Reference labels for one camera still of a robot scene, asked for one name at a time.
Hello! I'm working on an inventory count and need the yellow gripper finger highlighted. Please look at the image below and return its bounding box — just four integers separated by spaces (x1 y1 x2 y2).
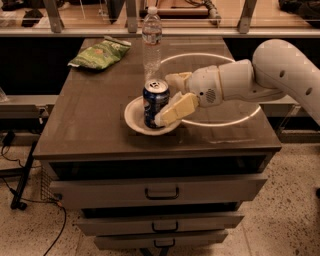
155 92 199 127
165 72 192 94

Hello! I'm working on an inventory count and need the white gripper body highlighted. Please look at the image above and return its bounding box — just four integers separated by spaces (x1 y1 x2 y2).
187 65 223 108

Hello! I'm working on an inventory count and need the blue pepsi can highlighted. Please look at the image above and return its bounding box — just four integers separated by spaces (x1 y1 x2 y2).
142 79 170 129

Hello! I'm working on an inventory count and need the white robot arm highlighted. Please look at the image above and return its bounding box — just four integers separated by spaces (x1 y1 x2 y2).
155 39 320 126

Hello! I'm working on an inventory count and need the white paper bowl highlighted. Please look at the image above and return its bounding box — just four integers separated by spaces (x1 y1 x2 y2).
124 96 181 136

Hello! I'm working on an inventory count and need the clear plastic water bottle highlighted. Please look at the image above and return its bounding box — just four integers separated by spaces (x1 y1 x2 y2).
142 6 162 80

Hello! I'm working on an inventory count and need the green chip bag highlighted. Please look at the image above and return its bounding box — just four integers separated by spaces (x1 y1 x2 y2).
68 36 131 70

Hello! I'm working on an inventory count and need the grey drawer cabinet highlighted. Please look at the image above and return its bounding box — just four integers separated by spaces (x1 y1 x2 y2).
32 36 282 252

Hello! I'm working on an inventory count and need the middle grey drawer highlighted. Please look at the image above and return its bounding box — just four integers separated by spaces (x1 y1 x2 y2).
77 212 244 236

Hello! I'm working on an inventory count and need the grey drawer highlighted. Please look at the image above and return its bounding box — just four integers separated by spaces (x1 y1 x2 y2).
94 230 228 250
50 174 267 209
77 212 244 236

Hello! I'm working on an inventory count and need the top grey drawer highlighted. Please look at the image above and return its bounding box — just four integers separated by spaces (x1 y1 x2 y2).
50 174 267 209

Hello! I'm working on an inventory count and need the bottom grey drawer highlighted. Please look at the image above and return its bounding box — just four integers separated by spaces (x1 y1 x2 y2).
94 230 228 250

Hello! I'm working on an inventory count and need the black bar on floor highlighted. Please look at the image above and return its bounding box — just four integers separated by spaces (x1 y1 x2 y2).
10 142 37 210

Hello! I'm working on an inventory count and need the black floor cable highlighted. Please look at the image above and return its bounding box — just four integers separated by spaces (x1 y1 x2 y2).
0 131 68 256

